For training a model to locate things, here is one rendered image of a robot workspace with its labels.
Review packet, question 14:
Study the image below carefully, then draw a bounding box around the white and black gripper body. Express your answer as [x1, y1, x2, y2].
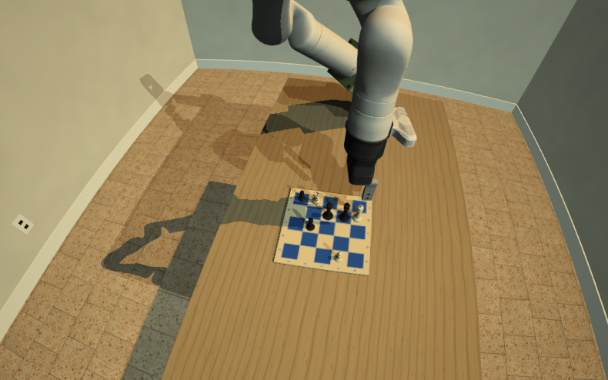
[344, 103, 417, 185]

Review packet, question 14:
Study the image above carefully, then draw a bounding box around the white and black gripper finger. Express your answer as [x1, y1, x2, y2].
[362, 179, 378, 201]

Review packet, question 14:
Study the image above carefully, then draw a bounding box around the blue and cream chessboard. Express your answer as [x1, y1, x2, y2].
[274, 188, 372, 276]

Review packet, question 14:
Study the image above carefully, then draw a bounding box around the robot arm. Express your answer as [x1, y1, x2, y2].
[252, 0, 413, 117]

